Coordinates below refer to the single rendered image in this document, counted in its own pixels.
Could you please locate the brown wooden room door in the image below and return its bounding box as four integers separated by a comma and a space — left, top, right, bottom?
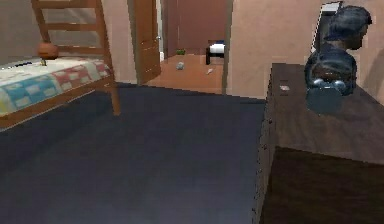
132, 0, 163, 86

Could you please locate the wooden bed with patchwork quilt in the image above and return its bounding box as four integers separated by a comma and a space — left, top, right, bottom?
0, 0, 122, 132

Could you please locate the small dark object on quilt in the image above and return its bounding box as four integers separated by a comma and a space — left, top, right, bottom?
9, 61, 34, 68

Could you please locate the dark wooden dresser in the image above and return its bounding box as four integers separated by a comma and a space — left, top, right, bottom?
253, 62, 384, 224

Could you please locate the orange basketball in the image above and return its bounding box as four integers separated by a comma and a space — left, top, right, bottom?
36, 42, 60, 61

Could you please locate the dark bust statue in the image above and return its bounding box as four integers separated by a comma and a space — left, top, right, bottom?
303, 5, 373, 116

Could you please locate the black chair with white cushion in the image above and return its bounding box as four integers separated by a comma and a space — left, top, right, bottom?
205, 40, 226, 66

